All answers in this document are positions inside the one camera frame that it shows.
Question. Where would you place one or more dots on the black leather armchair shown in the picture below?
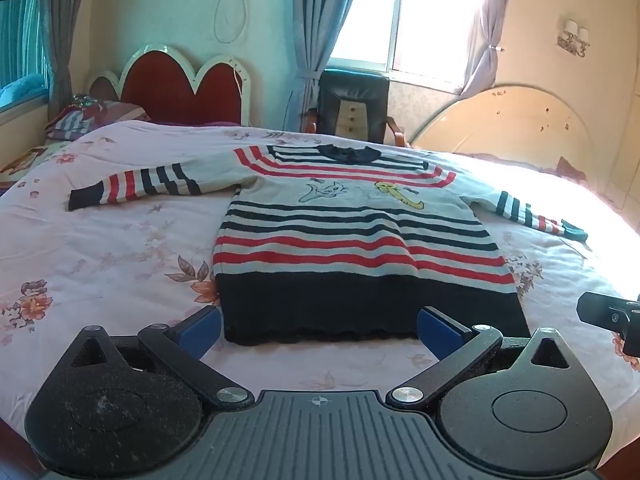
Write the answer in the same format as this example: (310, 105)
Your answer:
(350, 87)

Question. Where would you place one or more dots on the small wooden drawer chest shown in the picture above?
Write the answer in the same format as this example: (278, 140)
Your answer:
(352, 117)

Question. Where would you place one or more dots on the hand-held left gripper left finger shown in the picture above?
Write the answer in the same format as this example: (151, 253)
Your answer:
(200, 331)

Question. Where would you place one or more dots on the stack of folded blankets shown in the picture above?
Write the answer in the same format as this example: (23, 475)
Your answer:
(85, 117)

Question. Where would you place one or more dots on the pale curtain with tieback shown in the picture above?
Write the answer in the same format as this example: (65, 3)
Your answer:
(492, 20)

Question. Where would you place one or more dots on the large bright window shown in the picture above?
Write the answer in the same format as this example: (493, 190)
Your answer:
(425, 15)

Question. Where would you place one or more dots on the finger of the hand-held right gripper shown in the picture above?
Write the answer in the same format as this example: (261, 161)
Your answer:
(600, 310)

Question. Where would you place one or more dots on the wall lamp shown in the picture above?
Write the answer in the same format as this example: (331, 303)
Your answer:
(574, 37)

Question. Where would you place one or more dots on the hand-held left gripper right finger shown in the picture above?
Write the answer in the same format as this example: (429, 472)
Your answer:
(440, 331)

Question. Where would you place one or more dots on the red scalloped headboard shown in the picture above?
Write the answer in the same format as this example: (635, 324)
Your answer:
(165, 90)

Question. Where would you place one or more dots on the side window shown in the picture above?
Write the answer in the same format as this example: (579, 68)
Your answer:
(20, 25)

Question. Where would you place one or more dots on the striped knit sweater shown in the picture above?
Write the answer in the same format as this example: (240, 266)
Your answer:
(360, 240)

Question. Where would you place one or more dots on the grey curtain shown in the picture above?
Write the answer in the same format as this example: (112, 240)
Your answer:
(62, 35)

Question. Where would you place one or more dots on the floral pink bed sheet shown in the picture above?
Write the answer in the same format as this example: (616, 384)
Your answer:
(110, 260)

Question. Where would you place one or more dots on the blue curtain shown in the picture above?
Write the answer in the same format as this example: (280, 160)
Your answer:
(320, 35)

